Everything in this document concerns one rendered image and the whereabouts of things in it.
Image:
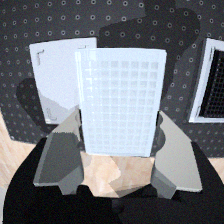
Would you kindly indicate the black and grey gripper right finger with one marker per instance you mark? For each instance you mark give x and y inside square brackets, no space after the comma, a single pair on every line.
[182,172]

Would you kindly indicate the white well plate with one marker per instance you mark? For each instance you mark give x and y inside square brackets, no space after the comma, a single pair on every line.
[109,102]

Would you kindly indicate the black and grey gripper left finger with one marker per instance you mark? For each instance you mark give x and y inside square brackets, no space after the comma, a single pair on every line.
[54,167]

